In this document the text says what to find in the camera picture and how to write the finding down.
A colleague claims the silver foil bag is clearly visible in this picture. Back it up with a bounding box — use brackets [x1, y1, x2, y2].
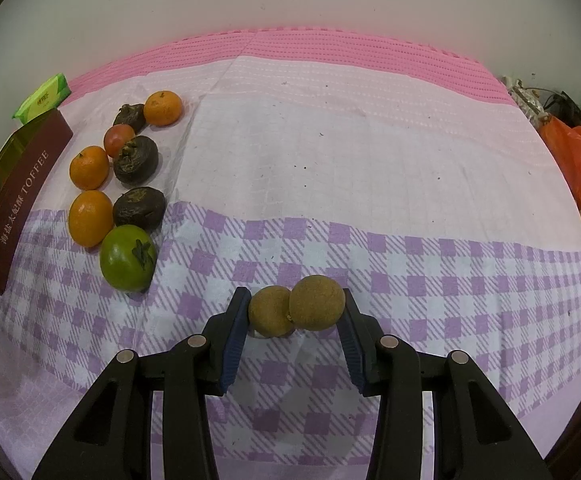
[501, 76, 550, 130]

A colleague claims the brown longan fruit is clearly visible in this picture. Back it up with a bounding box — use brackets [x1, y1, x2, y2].
[248, 285, 295, 338]
[288, 275, 346, 332]

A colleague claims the green tissue pack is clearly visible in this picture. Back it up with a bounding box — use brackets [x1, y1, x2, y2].
[13, 73, 71, 125]

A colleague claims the black bag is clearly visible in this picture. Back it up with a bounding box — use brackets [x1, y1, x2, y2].
[543, 92, 581, 128]

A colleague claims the pink purple checked tablecloth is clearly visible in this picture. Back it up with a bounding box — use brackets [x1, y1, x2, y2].
[0, 29, 581, 478]

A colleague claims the red tomato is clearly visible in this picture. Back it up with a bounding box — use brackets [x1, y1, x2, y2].
[104, 124, 135, 158]

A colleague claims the dark mangosteen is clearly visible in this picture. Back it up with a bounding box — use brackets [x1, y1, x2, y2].
[112, 136, 159, 185]
[112, 103, 146, 134]
[112, 186, 167, 231]

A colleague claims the orange mandarin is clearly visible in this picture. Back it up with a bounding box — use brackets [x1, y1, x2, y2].
[68, 191, 114, 248]
[144, 90, 184, 127]
[69, 145, 109, 191]

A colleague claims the maroon gold toffee tin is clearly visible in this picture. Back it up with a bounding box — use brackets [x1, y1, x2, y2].
[0, 110, 72, 295]

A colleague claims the green persimmon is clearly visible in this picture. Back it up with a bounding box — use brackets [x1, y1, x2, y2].
[100, 224, 157, 292]

